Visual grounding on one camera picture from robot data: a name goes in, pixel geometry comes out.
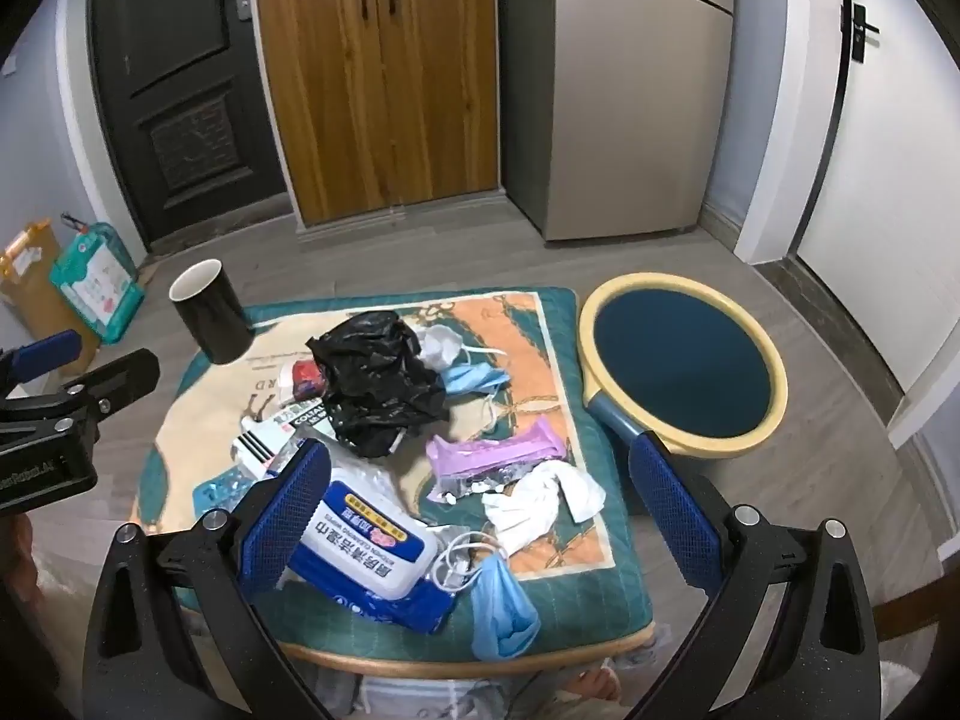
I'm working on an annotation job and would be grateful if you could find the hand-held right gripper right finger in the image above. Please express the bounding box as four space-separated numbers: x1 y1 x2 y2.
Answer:
628 431 880 720

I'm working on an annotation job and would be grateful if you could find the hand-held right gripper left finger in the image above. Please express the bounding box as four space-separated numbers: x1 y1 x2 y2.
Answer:
82 436 335 720

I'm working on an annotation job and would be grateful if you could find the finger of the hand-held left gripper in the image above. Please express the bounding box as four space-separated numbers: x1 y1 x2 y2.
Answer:
0 328 83 400
30 349 161 428

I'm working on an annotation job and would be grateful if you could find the grey medicine box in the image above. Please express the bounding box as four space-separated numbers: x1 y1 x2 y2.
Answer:
274 397 338 440

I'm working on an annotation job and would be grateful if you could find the yellow rimmed blue basin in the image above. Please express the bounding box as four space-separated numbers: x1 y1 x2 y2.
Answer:
579 272 788 460

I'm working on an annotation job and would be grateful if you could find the blue face mask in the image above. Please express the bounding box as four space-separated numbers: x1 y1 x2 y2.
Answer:
471 553 541 662
439 360 513 436

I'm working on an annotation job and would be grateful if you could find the cardboard box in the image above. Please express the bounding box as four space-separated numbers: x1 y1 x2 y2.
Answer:
0 219 102 368

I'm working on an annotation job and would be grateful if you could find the white striped box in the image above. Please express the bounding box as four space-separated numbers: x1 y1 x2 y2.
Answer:
229 420 298 481

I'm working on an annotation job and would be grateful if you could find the blue foil blister pack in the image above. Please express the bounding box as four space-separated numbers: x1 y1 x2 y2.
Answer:
193 469 256 518

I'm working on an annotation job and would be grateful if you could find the teal box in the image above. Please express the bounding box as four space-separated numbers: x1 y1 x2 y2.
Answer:
49 223 146 346

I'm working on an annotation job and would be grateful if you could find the blue white wet wipes pack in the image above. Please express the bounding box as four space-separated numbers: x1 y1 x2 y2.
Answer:
285 465 460 635

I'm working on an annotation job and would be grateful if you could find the black cylinder bin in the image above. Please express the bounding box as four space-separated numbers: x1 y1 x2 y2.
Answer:
169 259 256 365

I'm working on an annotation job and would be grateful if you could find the white crumpled tissue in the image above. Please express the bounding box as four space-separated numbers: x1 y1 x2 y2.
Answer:
484 461 607 556

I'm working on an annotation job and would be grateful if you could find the small red packet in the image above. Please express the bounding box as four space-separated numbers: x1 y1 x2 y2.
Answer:
289 358 328 400

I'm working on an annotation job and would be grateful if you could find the black plastic bag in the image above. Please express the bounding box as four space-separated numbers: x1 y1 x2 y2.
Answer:
306 311 451 458

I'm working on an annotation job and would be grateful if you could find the purple plastic wrapper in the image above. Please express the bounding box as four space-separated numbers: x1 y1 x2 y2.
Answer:
425 416 565 500

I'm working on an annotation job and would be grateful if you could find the white face mask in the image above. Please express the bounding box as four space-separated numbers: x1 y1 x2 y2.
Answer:
416 324 508 371

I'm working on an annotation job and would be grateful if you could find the printed teal mat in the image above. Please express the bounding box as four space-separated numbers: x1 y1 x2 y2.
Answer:
131 286 655 665

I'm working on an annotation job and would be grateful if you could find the dark entrance door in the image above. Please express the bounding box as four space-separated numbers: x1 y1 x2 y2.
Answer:
90 0 293 254

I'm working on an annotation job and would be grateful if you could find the wooden cabinet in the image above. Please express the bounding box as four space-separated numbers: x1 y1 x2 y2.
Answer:
251 0 502 230

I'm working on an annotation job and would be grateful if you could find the beige refrigerator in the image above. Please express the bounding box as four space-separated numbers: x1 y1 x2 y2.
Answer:
499 0 734 243

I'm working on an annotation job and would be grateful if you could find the white cable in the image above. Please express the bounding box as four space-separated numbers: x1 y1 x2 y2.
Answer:
431 531 503 593

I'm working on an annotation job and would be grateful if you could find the black door handle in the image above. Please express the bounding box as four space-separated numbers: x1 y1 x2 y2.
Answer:
851 4 880 65

